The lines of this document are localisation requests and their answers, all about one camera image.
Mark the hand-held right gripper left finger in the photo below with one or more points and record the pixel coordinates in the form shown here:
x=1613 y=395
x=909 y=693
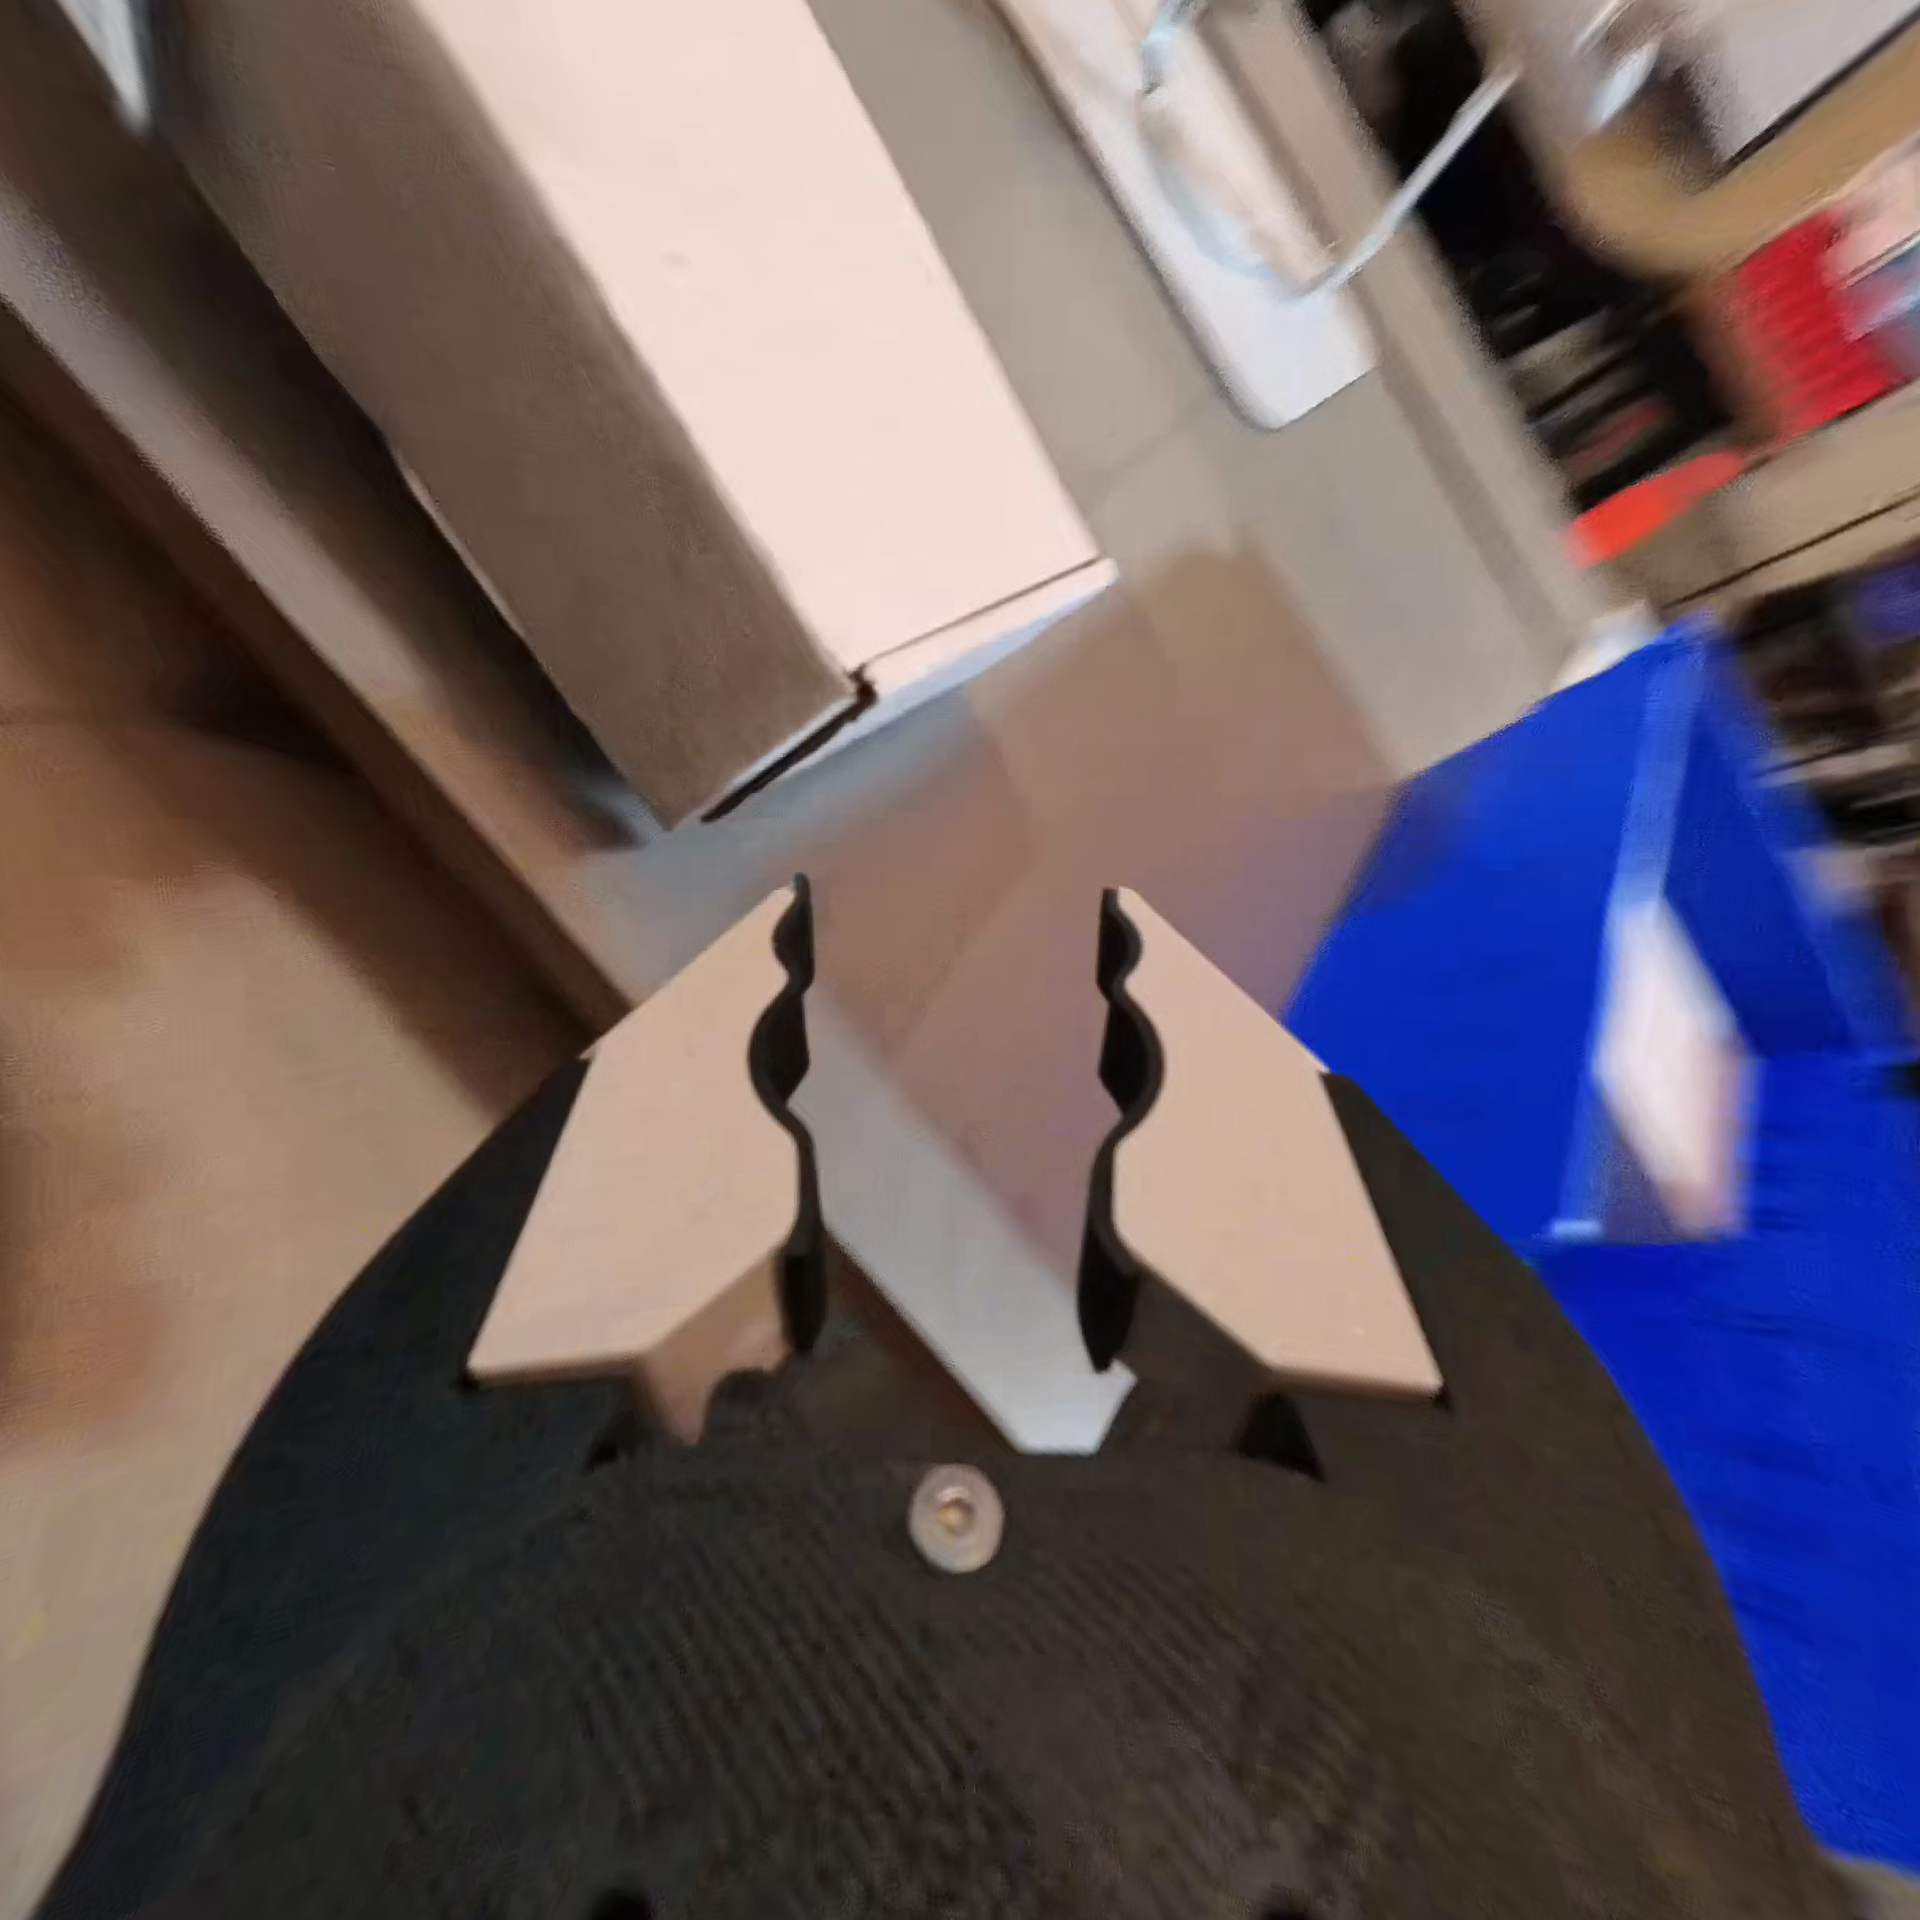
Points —
x=644 y=1200

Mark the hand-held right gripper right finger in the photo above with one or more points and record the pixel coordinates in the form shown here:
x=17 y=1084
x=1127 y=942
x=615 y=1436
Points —
x=1274 y=1215

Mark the blue storage bin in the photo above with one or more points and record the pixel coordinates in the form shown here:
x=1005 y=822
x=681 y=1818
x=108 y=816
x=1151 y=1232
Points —
x=1724 y=1425

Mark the grey desk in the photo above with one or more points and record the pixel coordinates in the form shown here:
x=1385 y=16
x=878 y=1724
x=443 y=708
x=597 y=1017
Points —
x=1201 y=674

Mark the person's beige trousers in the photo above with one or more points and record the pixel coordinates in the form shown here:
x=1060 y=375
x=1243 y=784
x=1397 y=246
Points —
x=225 y=1050

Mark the instruction sheet on stand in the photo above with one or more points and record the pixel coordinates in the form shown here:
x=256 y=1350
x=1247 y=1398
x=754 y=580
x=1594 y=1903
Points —
x=1274 y=331

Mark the red ridged object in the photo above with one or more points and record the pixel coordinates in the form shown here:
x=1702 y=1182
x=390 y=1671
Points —
x=1801 y=331

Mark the printed instruction sheet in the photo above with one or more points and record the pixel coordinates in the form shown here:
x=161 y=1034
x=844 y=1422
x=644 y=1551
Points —
x=1830 y=61

